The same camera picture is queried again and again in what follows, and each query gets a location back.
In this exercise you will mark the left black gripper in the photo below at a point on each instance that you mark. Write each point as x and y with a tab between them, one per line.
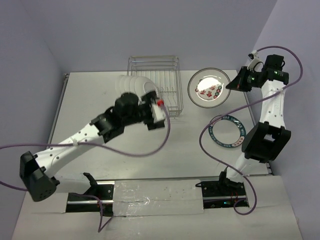
148	99

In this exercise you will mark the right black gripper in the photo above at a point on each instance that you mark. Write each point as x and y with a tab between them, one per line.
238	83

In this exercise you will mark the teal lettered rim plate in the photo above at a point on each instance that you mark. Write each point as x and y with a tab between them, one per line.
144	85
228	132

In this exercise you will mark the red character plate green rim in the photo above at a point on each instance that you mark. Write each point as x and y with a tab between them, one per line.
207	88

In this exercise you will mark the green red rimmed plate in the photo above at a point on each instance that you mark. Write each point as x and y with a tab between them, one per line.
118	84
131	84
125	84

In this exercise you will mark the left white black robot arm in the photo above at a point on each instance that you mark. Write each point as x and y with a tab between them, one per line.
37	170

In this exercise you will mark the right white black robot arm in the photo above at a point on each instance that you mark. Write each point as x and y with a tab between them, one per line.
268	137

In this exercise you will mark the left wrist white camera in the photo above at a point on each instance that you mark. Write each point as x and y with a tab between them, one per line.
158	113

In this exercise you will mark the wrist white camera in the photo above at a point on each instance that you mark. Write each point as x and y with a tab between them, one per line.
158	113
254	60

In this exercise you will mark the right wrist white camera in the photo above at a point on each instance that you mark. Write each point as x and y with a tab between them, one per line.
254	60

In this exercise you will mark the silver wire dish rack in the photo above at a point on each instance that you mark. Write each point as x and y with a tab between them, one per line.
164	72

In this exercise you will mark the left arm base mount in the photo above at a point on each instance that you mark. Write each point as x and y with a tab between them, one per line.
85	204

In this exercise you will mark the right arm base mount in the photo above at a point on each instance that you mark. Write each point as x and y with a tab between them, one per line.
216	195

